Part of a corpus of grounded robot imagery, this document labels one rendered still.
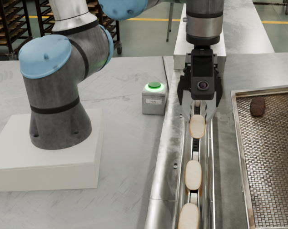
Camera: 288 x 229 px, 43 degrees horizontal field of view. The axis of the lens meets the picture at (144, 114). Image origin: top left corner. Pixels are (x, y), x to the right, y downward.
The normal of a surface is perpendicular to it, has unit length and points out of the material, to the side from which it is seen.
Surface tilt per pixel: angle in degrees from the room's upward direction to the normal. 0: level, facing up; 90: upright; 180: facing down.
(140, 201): 0
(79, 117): 69
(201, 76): 30
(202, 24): 89
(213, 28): 90
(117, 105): 0
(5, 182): 90
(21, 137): 4
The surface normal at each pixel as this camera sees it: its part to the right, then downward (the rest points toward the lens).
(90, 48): 0.73, -0.32
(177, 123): -0.02, -0.86
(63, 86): 0.70, 0.29
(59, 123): 0.25, 0.15
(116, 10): -0.45, 0.46
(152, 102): -0.15, 0.51
